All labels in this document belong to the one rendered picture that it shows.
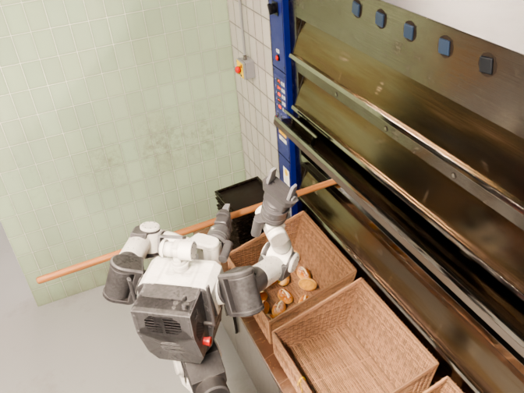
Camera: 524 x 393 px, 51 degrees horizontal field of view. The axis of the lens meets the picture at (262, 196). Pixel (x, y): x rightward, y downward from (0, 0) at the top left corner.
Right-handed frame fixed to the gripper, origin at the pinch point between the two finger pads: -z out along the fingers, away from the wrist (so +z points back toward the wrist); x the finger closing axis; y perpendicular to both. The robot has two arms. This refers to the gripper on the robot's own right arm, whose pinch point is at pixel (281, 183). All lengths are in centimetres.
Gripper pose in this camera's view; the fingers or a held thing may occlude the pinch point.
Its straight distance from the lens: 163.2
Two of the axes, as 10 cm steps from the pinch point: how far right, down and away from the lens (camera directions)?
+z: -1.3, 5.6, 8.1
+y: 6.7, -5.6, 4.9
